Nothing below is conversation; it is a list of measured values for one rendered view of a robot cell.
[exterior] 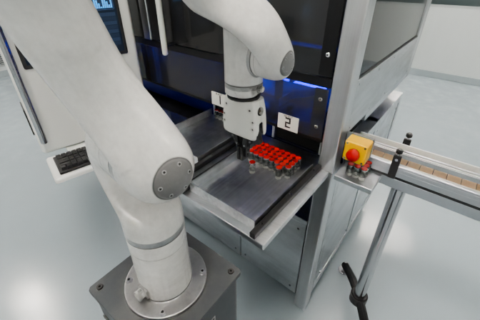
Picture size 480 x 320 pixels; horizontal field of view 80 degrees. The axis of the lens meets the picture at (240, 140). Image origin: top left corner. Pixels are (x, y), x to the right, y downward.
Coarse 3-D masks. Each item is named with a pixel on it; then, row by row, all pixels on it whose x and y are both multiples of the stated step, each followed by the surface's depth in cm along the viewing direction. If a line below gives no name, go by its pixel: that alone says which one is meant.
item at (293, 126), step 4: (280, 116) 104; (284, 116) 103; (288, 116) 102; (292, 116) 101; (280, 120) 105; (284, 120) 103; (288, 120) 102; (292, 120) 101; (296, 120) 100; (280, 124) 105; (284, 124) 104; (288, 124) 103; (292, 124) 102; (296, 124) 101; (284, 128) 105; (288, 128) 104; (292, 128) 102; (296, 128) 101; (296, 132) 102
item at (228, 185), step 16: (224, 160) 101; (240, 160) 107; (208, 176) 97; (224, 176) 98; (240, 176) 98; (256, 176) 98; (272, 176) 98; (208, 192) 86; (224, 192) 91; (240, 192) 91; (256, 192) 91; (272, 192) 91; (288, 192) 89; (224, 208) 83; (240, 208) 85; (256, 208) 85; (272, 208) 83; (256, 224) 78
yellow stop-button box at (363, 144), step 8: (352, 136) 92; (360, 136) 92; (368, 136) 92; (352, 144) 90; (360, 144) 88; (368, 144) 88; (344, 152) 92; (360, 152) 89; (368, 152) 89; (360, 160) 90
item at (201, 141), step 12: (192, 120) 131; (204, 120) 135; (216, 120) 135; (192, 132) 125; (204, 132) 125; (216, 132) 125; (192, 144) 116; (204, 144) 116; (216, 144) 116; (204, 156) 105
